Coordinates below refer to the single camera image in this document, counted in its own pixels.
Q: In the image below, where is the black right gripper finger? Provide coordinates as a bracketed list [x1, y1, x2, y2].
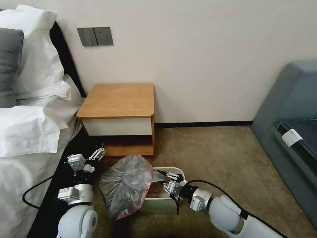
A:
[156, 169, 185, 183]
[162, 181, 174, 196]

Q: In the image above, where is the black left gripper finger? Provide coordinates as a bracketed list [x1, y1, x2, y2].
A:
[85, 147, 107, 164]
[84, 164, 100, 175]

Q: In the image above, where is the translucent grey garbage bag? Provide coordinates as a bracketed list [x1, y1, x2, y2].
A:
[99, 154, 154, 221]

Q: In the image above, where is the white rectangular trash can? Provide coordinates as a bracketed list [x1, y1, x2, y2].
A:
[141, 166, 185, 215]

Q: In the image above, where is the white nightstand drawer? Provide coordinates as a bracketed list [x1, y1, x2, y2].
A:
[81, 118, 152, 137]

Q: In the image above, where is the black bed base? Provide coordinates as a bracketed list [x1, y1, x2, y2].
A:
[24, 138, 106, 238]

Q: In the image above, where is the wooden nightstand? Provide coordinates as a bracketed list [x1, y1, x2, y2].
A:
[76, 83, 156, 157]

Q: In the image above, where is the black baseboard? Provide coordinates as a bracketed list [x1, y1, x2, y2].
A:
[154, 120, 255, 129]

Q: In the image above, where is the white bed sheet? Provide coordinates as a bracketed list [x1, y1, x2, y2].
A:
[0, 74, 84, 238]

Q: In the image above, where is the white pillow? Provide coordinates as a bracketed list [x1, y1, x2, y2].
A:
[15, 24, 73, 101]
[0, 105, 70, 158]
[0, 4, 58, 38]

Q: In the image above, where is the black headboard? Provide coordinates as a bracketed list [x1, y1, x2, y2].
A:
[49, 20, 88, 99]

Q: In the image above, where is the white paper label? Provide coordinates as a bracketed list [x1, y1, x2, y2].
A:
[281, 129, 302, 147]

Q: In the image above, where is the dark grey pillow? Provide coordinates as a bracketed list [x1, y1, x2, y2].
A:
[0, 27, 25, 108]

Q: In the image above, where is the blue-grey sofa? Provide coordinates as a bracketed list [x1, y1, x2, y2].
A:
[250, 60, 317, 224]

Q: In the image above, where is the dark blue sofa cushion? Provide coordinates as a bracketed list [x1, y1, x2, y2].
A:
[277, 118, 317, 160]

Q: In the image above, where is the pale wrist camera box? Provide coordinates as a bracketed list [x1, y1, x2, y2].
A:
[67, 153, 87, 172]
[167, 180, 184, 198]

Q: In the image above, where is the short black right wrist cable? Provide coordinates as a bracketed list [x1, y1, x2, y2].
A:
[173, 195, 184, 216]

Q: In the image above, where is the long black right arm cable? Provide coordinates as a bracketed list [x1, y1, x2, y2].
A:
[185, 180, 289, 238]

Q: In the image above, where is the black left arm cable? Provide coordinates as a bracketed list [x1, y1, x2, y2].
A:
[22, 177, 61, 209]

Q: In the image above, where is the grey wall switch plate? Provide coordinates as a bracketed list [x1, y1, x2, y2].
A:
[77, 27, 96, 47]

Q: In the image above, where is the grey wall socket plate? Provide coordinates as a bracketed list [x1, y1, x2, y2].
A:
[93, 26, 114, 46]

